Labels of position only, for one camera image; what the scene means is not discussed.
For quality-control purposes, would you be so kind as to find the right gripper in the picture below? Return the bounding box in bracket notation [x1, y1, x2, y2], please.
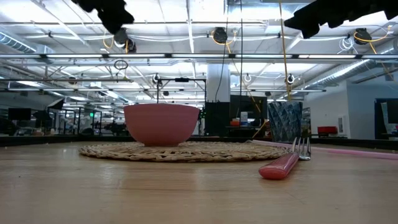
[284, 0, 398, 39]

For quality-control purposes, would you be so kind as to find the pink plastic bowl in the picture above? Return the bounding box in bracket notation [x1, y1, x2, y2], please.
[123, 103, 201, 147]

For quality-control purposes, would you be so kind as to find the fork with pink handle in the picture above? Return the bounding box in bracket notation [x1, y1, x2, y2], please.
[258, 137, 312, 180]

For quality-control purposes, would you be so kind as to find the long ceiling light strip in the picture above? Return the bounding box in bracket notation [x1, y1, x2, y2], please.
[0, 53, 398, 60]

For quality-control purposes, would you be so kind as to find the grey faceted tumbler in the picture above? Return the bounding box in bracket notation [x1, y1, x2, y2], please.
[267, 101, 303, 144]

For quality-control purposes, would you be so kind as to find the red box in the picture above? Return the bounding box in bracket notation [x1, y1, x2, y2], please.
[317, 126, 338, 136]

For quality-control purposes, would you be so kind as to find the black screen panel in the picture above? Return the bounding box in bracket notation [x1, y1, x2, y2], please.
[229, 95, 268, 129]

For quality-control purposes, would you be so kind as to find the white building column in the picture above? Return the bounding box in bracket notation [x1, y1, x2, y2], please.
[206, 63, 231, 103]

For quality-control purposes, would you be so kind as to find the black monitor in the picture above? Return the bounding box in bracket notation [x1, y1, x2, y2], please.
[7, 108, 32, 121]

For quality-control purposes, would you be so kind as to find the black cabinet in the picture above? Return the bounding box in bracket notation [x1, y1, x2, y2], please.
[204, 101, 231, 137]

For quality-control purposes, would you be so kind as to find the round woven straw placemat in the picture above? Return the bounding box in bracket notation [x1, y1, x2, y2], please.
[78, 141, 292, 162]

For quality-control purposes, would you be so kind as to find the black ceiling cable reel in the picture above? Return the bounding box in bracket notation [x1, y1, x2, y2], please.
[213, 27, 228, 44]
[354, 27, 373, 45]
[113, 28, 137, 54]

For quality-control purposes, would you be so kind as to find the silver ventilation duct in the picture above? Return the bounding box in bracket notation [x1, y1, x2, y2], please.
[303, 58, 398, 90]

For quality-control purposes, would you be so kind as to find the thin black hanging cable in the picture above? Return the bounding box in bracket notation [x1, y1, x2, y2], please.
[239, 0, 244, 119]

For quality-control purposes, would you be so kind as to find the black metal rig frame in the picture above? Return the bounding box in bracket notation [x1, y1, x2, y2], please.
[156, 77, 207, 106]

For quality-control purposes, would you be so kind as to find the black table frame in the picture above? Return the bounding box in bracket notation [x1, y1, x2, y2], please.
[0, 135, 398, 151]

